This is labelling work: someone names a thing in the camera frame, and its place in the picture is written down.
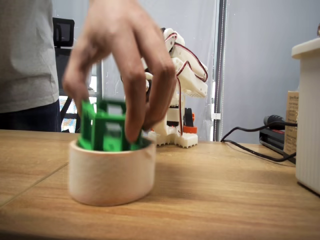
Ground orange table clamp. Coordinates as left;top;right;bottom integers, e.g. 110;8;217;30
183;107;198;135

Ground green hexagonal printed component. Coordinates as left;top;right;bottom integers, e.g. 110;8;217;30
76;98;148;152

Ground brown cardboard box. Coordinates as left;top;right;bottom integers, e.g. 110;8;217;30
283;90;300;156

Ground black mesh office chair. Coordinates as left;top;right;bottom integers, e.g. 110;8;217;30
52;17;97;133

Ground person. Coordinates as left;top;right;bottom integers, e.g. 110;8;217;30
0;0;62;133

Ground white ribbed container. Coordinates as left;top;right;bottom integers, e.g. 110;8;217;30
291;37;320;196

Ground black electronic device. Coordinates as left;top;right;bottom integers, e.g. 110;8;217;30
259;114;298;165

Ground beige masking tape roll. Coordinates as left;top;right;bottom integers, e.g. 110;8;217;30
68;136;158;207

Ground black power cable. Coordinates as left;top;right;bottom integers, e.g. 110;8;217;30
220;121;298;163

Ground grey metal pole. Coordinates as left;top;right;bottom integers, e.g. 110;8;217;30
214;0;229;142

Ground person's hand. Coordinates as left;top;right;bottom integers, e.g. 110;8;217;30
61;0;177;144

